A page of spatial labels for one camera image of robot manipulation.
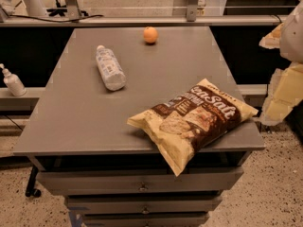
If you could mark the clear plastic water bottle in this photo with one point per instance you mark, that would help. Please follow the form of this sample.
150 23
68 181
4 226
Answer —
110 69

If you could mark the white pump dispenser bottle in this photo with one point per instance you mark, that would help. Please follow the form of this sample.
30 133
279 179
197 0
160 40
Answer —
12 81

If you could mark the orange fruit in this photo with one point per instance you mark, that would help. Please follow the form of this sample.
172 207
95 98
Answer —
150 35

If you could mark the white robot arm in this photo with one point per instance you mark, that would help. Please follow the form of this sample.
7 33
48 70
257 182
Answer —
291 40

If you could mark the yellow brown chip bag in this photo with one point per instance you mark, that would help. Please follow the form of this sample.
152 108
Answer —
190 121

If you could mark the grey drawer cabinet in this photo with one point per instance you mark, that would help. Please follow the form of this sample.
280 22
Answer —
111 173

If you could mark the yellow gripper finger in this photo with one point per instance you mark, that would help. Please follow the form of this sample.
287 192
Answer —
284 93
272 39

